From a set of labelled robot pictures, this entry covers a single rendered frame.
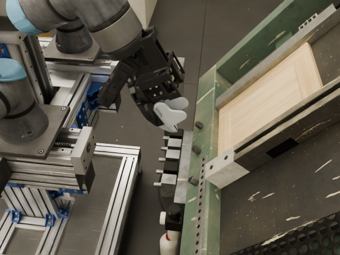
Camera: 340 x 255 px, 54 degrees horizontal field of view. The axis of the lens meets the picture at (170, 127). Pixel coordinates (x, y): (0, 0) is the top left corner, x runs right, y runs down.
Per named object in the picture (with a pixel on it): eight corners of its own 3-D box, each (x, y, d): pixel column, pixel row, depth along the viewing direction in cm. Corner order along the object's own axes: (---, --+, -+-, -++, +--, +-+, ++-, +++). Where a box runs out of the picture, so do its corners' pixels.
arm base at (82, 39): (50, 52, 136) (44, 30, 129) (63, 34, 147) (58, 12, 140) (86, 55, 135) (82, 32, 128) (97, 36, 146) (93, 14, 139)
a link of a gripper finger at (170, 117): (196, 136, 63) (174, 100, 57) (168, 143, 65) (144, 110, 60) (197, 124, 65) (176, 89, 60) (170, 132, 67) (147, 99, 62)
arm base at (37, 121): (-11, 141, 101) (-25, 117, 94) (12, 108, 112) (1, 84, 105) (37, 145, 100) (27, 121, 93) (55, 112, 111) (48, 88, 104)
